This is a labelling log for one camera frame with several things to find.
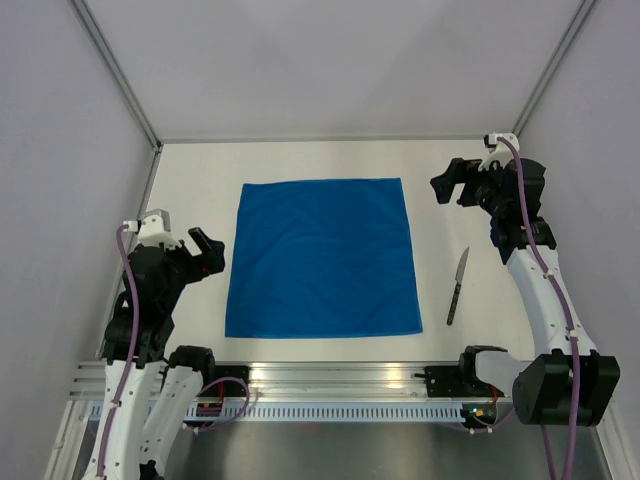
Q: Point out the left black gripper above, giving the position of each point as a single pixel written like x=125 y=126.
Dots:
x=210 y=261

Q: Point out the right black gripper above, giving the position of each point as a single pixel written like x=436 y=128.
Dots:
x=466 y=172

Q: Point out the black handled steak knife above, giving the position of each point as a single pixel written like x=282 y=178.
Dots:
x=459 y=275

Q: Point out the blue cloth napkin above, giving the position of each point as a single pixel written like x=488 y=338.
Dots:
x=320 y=259

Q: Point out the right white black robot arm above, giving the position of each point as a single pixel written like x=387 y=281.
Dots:
x=567 y=373

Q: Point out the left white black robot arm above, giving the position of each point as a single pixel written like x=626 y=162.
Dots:
x=147 y=392

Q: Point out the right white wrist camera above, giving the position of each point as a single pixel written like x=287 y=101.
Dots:
x=501 y=148

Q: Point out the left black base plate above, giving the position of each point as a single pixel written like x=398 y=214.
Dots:
x=225 y=383

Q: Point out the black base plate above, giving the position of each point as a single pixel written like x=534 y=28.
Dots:
x=445 y=381
x=225 y=383

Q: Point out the aluminium mounting rail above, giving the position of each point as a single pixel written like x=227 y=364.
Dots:
x=349 y=381

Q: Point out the white slotted cable duct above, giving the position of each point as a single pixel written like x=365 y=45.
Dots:
x=328 y=412

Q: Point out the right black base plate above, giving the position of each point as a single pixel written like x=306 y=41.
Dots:
x=445 y=381

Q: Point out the right aluminium frame post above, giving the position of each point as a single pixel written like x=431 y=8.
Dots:
x=568 y=39

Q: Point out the aluminium frame post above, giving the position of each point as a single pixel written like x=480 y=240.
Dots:
x=100 y=43
x=568 y=39

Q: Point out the left aluminium frame post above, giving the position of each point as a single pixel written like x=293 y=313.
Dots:
x=100 y=43

